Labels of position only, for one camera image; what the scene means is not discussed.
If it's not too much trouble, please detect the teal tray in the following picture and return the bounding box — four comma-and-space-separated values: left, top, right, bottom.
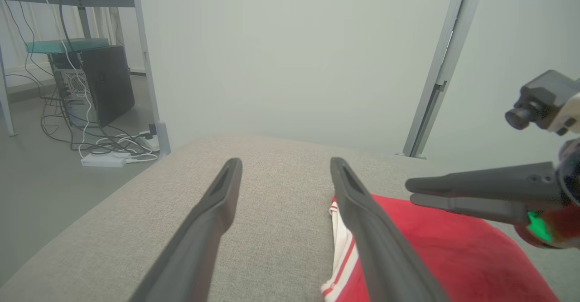
25, 38, 110, 54

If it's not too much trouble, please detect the red Bulls 23 jersey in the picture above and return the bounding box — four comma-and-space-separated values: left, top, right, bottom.
321, 194, 560, 302

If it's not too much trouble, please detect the grey metal partition post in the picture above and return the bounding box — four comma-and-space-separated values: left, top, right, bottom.
402, 0, 486, 160

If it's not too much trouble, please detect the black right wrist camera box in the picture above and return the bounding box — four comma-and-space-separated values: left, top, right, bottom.
505, 70, 580, 135

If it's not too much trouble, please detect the black floor cable bundle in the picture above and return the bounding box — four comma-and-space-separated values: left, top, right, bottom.
0, 0, 157, 157

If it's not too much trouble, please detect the black computer tower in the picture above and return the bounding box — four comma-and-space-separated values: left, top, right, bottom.
48, 45, 135, 128

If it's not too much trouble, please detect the white floor cable bundle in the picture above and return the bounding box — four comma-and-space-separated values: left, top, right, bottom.
39, 0, 159, 163

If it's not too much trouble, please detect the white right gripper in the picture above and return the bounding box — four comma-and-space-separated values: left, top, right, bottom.
405, 93, 580, 249

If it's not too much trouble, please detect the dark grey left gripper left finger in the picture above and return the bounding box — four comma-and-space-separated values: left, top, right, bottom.
129, 158, 243, 302

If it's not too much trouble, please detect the white power strip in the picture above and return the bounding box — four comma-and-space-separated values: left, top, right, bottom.
81, 151, 128, 168

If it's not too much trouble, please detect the grey wheeled stand leg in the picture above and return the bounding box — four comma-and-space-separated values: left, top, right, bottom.
0, 0, 172, 157

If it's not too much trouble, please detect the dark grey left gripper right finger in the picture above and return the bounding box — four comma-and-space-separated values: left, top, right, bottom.
330, 157, 449, 302

